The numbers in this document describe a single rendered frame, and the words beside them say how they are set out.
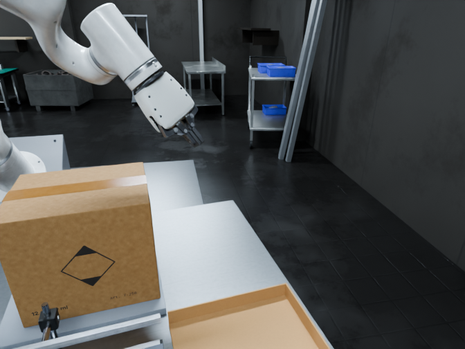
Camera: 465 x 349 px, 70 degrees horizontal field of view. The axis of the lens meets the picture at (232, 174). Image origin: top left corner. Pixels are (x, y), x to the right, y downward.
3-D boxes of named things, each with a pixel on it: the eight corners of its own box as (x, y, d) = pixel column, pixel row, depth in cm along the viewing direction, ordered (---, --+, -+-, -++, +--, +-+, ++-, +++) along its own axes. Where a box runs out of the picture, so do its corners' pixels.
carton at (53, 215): (23, 328, 73) (-15, 225, 62) (43, 260, 94) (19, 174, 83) (160, 298, 81) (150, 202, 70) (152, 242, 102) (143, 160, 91)
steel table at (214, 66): (212, 97, 723) (212, 57, 688) (225, 115, 578) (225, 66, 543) (183, 98, 711) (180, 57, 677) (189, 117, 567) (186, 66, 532)
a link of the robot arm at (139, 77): (148, 66, 76) (156, 77, 77) (119, 86, 72) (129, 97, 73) (162, 51, 69) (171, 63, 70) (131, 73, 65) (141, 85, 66)
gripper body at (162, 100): (156, 72, 77) (187, 111, 80) (123, 95, 72) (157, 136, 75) (169, 59, 70) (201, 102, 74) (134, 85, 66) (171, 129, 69)
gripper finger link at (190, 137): (177, 123, 76) (195, 145, 78) (167, 131, 74) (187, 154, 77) (183, 120, 73) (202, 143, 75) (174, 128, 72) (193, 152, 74)
